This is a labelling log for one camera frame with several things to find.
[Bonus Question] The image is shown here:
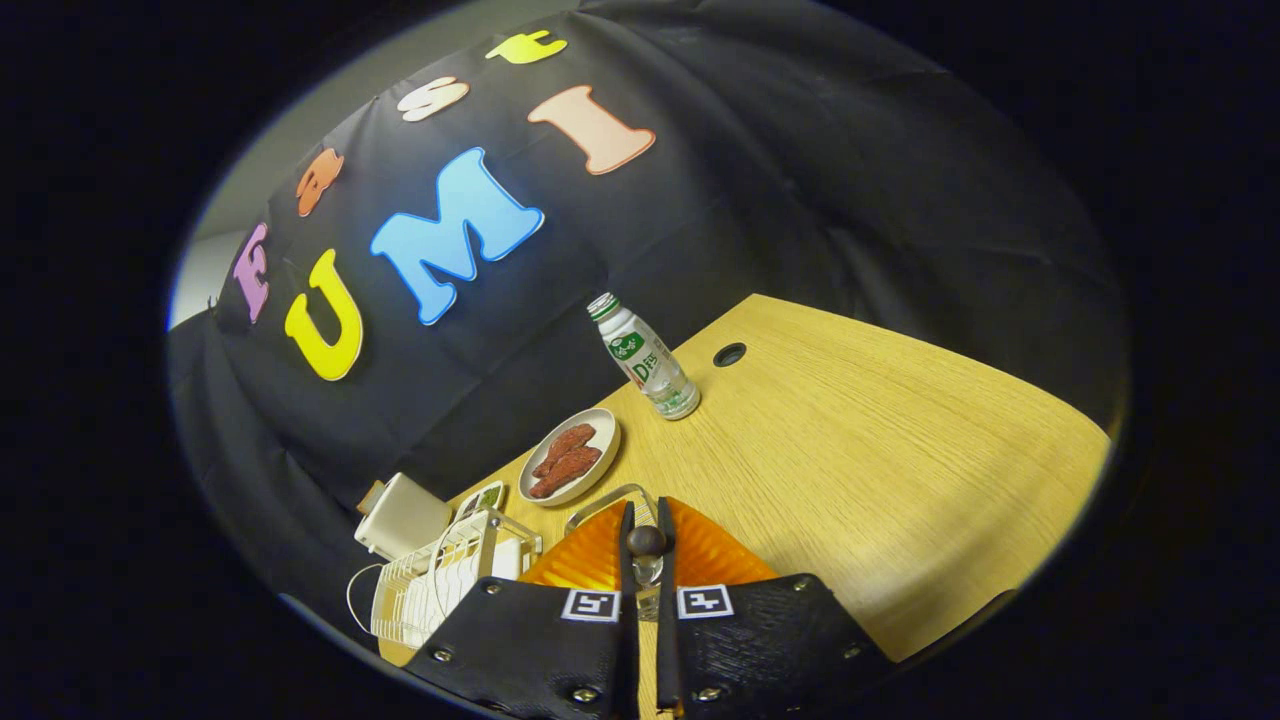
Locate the red meat steak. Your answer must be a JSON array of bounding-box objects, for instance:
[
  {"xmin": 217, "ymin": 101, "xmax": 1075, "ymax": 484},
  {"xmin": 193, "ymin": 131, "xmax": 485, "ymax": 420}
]
[
  {"xmin": 528, "ymin": 446, "xmax": 604, "ymax": 500},
  {"xmin": 531, "ymin": 423, "xmax": 597, "ymax": 479}
]

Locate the white divided tray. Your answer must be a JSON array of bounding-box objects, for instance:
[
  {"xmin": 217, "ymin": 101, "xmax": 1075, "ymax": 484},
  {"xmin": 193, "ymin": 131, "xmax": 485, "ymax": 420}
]
[{"xmin": 453, "ymin": 481, "xmax": 507, "ymax": 523}]

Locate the white toaster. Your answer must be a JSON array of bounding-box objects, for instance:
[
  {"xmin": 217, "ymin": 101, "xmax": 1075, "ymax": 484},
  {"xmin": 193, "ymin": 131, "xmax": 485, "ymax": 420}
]
[{"xmin": 354, "ymin": 472, "xmax": 453, "ymax": 561}]

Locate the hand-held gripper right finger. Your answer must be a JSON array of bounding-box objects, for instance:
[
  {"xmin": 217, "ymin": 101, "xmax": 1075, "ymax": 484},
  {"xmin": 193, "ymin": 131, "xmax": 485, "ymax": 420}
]
[{"xmin": 657, "ymin": 497, "xmax": 891, "ymax": 716}]

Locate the wire cutlery basket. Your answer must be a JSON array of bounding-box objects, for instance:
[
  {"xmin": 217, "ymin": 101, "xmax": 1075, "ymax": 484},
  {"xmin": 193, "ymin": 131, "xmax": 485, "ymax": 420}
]
[{"xmin": 563, "ymin": 484, "xmax": 661, "ymax": 536}]

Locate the beige round plate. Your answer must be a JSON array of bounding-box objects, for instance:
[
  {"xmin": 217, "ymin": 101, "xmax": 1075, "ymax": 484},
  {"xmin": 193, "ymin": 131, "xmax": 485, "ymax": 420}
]
[{"xmin": 518, "ymin": 407, "xmax": 622, "ymax": 508}]

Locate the white wire dish rack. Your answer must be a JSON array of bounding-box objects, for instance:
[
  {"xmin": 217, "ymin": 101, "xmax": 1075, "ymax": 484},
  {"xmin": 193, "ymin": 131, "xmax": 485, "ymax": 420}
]
[{"xmin": 346, "ymin": 508, "xmax": 544, "ymax": 649}]

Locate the brown handled spoon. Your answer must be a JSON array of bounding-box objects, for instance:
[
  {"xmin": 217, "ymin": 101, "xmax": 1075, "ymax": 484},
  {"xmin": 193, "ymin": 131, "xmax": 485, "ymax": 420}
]
[{"xmin": 626, "ymin": 525, "xmax": 668, "ymax": 623}]

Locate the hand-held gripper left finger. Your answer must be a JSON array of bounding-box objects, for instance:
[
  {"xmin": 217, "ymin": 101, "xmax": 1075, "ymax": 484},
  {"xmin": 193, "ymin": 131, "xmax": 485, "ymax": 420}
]
[{"xmin": 405, "ymin": 500, "xmax": 641, "ymax": 719}]

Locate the white green label bottle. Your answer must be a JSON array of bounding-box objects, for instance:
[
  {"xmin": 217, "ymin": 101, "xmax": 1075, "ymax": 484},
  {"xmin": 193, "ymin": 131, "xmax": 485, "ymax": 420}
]
[{"xmin": 586, "ymin": 292, "xmax": 702, "ymax": 422}]

